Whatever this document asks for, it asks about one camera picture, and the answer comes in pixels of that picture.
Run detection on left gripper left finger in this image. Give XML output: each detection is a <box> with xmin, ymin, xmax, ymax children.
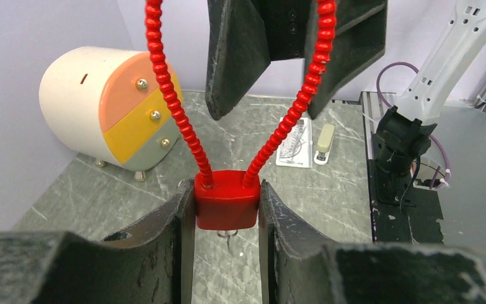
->
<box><xmin>0</xmin><ymin>179</ymin><xmax>195</xmax><ymax>303</ymax></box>

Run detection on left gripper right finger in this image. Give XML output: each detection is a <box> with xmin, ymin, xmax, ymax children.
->
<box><xmin>259</xmin><ymin>181</ymin><xmax>486</xmax><ymax>303</ymax></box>

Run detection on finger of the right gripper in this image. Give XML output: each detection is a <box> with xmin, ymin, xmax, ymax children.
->
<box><xmin>307</xmin><ymin>0</ymin><xmax>388</xmax><ymax>119</ymax></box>
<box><xmin>205</xmin><ymin>0</ymin><xmax>271</xmax><ymax>120</ymax></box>

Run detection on small silver key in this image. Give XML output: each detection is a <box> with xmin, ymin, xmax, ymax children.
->
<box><xmin>217</xmin><ymin>230</ymin><xmax>239</xmax><ymax>240</ymax></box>

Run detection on red cable lock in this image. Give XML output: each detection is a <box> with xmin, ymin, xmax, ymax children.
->
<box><xmin>144</xmin><ymin>0</ymin><xmax>338</xmax><ymax>232</ymax></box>

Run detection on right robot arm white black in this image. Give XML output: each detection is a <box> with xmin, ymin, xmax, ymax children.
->
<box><xmin>206</xmin><ymin>1</ymin><xmax>486</xmax><ymax>206</ymax></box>

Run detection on beige white stapler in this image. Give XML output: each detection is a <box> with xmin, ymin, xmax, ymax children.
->
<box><xmin>313</xmin><ymin>124</ymin><xmax>335</xmax><ymax>165</ymax></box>

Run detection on white card package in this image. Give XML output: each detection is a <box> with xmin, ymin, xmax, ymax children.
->
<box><xmin>275</xmin><ymin>117</ymin><xmax>313</xmax><ymax>168</ymax></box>

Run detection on cylindrical drawer box orange yellow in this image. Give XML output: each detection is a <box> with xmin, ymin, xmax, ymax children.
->
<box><xmin>39</xmin><ymin>46</ymin><xmax>180</xmax><ymax>181</ymax></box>

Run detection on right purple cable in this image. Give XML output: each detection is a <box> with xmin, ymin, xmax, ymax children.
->
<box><xmin>375</xmin><ymin>61</ymin><xmax>452</xmax><ymax>189</ymax></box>

